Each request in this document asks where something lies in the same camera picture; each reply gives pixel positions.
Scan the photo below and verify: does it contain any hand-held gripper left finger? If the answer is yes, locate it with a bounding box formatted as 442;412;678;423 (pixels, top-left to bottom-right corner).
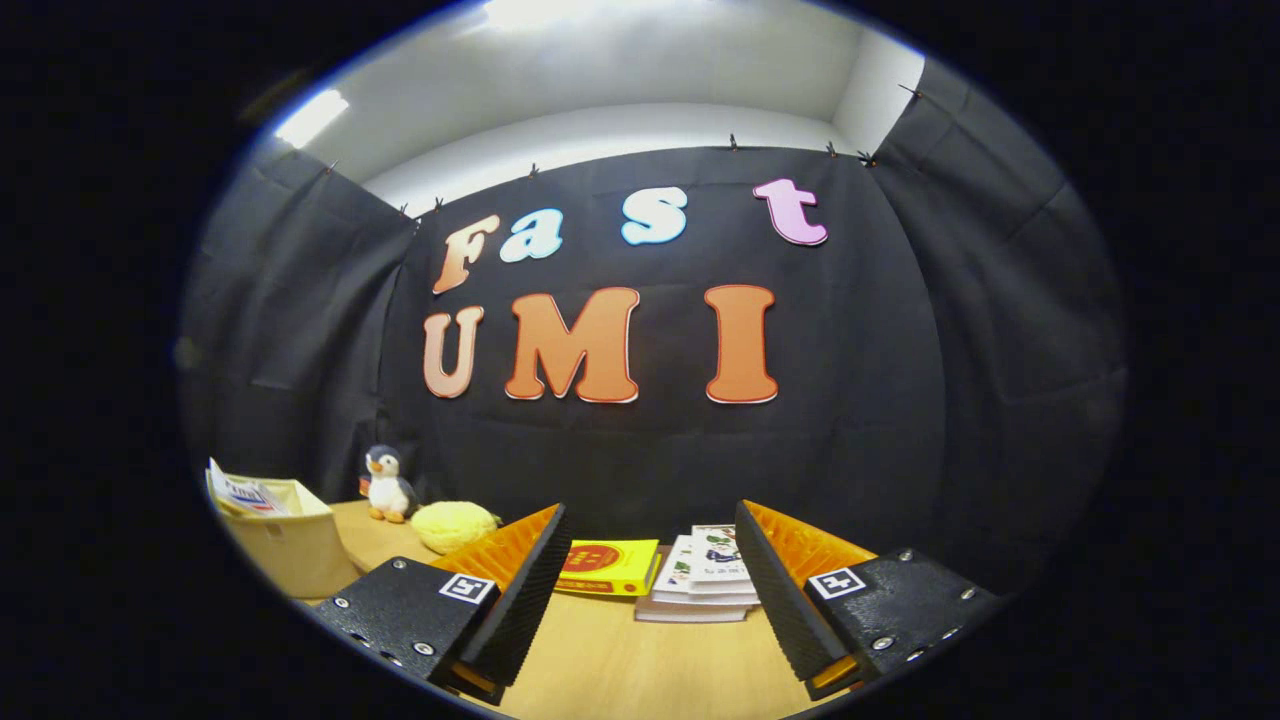
310;502;573;706

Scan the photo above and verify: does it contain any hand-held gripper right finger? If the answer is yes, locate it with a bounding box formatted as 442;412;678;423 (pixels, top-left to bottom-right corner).
735;499;1006;703

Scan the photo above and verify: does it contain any cream fabric storage box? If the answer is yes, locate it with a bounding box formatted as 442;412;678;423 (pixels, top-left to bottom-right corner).
205;478;363;601

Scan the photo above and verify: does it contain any yellow book red circle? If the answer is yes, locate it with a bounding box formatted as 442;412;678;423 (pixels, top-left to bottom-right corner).
553;539;663;599

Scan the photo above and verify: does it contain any yellow round plush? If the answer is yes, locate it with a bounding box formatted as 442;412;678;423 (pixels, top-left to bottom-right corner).
410;501;501;556

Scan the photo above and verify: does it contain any penguin plush toy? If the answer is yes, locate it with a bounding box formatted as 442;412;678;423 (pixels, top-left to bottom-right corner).
360;444;419;525

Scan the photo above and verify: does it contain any black backdrop cloth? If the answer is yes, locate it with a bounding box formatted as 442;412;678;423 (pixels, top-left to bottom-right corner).
178;55;1129;601

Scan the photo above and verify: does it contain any row of small cloth clips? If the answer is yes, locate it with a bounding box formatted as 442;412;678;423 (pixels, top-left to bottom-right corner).
322;83;923;218

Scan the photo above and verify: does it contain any narrow ceiling light strip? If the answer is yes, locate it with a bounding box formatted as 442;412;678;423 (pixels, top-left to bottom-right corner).
274;88;351;149

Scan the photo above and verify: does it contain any wide ceiling light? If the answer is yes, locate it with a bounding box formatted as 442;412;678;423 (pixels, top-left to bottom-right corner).
485;0;721;29

